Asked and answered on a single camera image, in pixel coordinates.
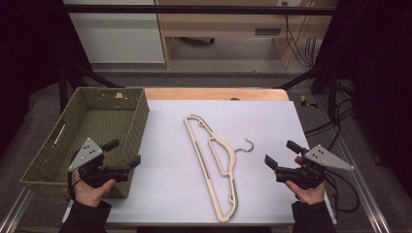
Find aluminium rail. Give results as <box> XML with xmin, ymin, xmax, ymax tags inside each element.
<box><xmin>0</xmin><ymin>187</ymin><xmax>34</xmax><ymax>233</ymax></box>
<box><xmin>314</xmin><ymin>93</ymin><xmax>392</xmax><ymax>233</ymax></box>

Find white cabinet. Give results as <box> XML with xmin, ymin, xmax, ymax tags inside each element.
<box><xmin>62</xmin><ymin>0</ymin><xmax>166</xmax><ymax>65</ymax></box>

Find person's left hand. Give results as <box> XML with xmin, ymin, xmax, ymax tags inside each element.
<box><xmin>71</xmin><ymin>169</ymin><xmax>117</xmax><ymax>208</ymax></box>

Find beige plastic clothes hanger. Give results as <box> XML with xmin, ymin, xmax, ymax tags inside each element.
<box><xmin>183</xmin><ymin>114</ymin><xmax>256</xmax><ymax>223</ymax></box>

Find wooden desk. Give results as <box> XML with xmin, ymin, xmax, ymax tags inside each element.
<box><xmin>154</xmin><ymin>0</ymin><xmax>338</xmax><ymax>70</ymax></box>

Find black metal stand leg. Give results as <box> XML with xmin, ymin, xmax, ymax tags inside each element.
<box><xmin>277</xmin><ymin>61</ymin><xmax>340</xmax><ymax>121</ymax></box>
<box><xmin>57</xmin><ymin>62</ymin><xmax>124</xmax><ymax>114</ymax></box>

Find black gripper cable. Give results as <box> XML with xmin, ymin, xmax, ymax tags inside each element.
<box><xmin>324</xmin><ymin>169</ymin><xmax>361</xmax><ymax>214</ymax></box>
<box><xmin>66</xmin><ymin>170</ymin><xmax>78</xmax><ymax>202</ymax></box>

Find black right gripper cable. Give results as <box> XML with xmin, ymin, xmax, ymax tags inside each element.
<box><xmin>324</xmin><ymin>169</ymin><xmax>361</xmax><ymax>214</ymax></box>

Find person's right hand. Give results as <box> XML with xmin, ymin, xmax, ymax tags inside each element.
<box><xmin>285</xmin><ymin>155</ymin><xmax>326</xmax><ymax>206</ymax></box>

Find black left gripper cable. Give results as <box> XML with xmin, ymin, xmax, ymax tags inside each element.
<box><xmin>66</xmin><ymin>170</ymin><xmax>78</xmax><ymax>202</ymax></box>

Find black hanging cables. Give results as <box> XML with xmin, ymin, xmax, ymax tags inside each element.
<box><xmin>284</xmin><ymin>14</ymin><xmax>320</xmax><ymax>69</ymax></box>

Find black horizontal frame bar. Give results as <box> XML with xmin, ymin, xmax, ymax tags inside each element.
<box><xmin>62</xmin><ymin>4</ymin><xmax>338</xmax><ymax>16</ymax></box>

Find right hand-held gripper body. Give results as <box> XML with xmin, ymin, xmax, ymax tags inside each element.
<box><xmin>274</xmin><ymin>144</ymin><xmax>356</xmax><ymax>190</ymax></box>

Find black floor cables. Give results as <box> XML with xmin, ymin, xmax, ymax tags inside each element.
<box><xmin>303</xmin><ymin>79</ymin><xmax>358</xmax><ymax>153</ymax></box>

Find green woven basket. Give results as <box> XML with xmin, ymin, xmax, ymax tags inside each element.
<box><xmin>18</xmin><ymin>86</ymin><xmax>151</xmax><ymax>199</ymax></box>

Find yellow and black tool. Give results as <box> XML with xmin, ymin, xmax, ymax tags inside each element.
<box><xmin>299</xmin><ymin>94</ymin><xmax>319</xmax><ymax>110</ymax></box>

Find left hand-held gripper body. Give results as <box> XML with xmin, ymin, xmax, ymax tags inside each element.
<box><xmin>67</xmin><ymin>138</ymin><xmax>130</xmax><ymax>189</ymax></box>

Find white table mat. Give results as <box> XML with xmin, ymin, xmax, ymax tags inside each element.
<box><xmin>104</xmin><ymin>99</ymin><xmax>338</xmax><ymax>226</ymax></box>

